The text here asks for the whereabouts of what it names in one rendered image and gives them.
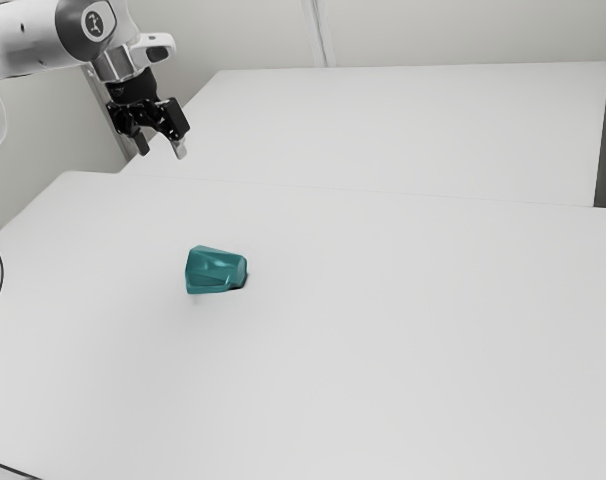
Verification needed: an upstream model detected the teal faceted mug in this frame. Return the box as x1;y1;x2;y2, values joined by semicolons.
184;244;249;296

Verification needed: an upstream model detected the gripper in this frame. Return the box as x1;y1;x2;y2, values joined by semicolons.
103;68;192;161

